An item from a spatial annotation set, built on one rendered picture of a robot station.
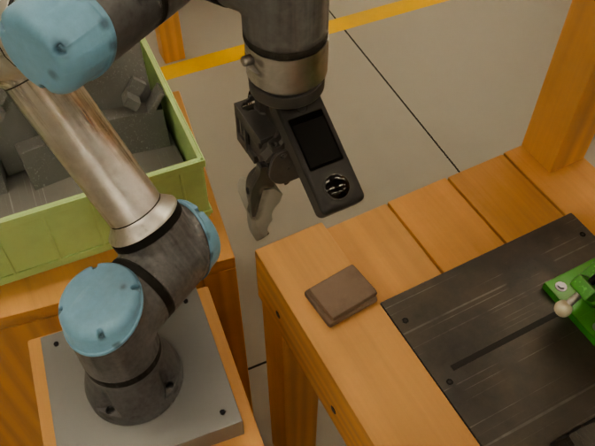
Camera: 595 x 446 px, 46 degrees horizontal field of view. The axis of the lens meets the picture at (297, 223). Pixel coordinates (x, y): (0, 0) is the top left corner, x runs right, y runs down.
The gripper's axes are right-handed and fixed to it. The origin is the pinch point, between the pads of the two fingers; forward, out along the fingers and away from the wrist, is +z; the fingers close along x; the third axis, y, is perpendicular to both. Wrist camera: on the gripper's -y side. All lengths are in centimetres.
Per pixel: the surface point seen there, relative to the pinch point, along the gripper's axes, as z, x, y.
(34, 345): 44, 35, 29
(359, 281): 36.3, -16.8, 9.4
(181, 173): 35, 0, 45
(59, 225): 39, 24, 47
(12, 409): 85, 48, 43
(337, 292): 36.3, -12.5, 9.3
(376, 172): 129, -85, 98
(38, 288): 50, 32, 44
